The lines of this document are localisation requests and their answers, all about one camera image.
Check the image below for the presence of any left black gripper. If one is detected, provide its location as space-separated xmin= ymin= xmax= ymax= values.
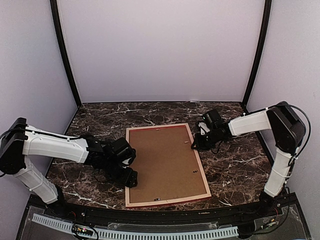
xmin=102 ymin=158 xmax=138 ymax=188

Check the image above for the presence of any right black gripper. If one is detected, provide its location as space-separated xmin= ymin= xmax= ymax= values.
xmin=191 ymin=128 xmax=223 ymax=151

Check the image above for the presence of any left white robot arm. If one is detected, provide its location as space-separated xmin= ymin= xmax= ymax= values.
xmin=0 ymin=117 xmax=138 ymax=218

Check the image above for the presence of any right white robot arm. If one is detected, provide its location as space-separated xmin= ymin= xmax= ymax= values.
xmin=191 ymin=101 xmax=311 ymax=217

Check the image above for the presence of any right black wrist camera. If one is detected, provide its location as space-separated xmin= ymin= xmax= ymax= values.
xmin=202 ymin=109 xmax=224 ymax=130

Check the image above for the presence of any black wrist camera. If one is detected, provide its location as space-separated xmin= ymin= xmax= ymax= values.
xmin=202 ymin=109 xmax=224 ymax=130
xmin=110 ymin=137 xmax=136 ymax=162

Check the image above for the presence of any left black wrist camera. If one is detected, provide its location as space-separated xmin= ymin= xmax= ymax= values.
xmin=110 ymin=137 xmax=136 ymax=162

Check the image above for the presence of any white cable duct strip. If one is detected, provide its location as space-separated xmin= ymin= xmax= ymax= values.
xmin=31 ymin=213 xmax=239 ymax=240

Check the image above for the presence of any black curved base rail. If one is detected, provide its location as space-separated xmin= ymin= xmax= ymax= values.
xmin=24 ymin=192 xmax=298 ymax=228

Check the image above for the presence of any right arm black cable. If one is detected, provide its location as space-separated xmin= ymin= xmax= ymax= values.
xmin=274 ymin=104 xmax=311 ymax=166

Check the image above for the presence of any right black corner post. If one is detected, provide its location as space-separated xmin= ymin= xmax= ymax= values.
xmin=242 ymin=0 xmax=272 ymax=107

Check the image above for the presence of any black corner post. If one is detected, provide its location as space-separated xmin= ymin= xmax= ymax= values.
xmin=49 ymin=0 xmax=82 ymax=108
xmin=242 ymin=0 xmax=272 ymax=107

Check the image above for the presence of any left black corner post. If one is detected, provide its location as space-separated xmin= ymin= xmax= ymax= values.
xmin=49 ymin=0 xmax=82 ymax=108

